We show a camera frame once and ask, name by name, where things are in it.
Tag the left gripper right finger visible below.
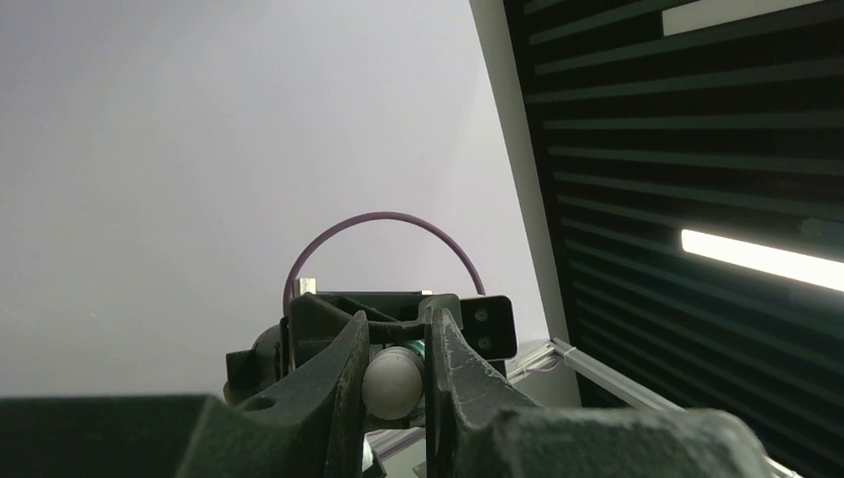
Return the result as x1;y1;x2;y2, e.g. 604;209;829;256
425;308;773;477

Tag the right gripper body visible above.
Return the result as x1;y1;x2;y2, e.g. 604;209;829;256
224;292;518;403

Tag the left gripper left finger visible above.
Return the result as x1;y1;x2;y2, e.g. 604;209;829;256
1;313;369;477

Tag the white green glue stick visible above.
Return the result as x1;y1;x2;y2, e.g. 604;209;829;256
361;341;425;420

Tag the ceiling light strip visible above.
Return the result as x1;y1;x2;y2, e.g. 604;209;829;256
680;229;843;292

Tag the aluminium rail frame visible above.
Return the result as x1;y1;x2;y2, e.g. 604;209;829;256
365;338;806;478

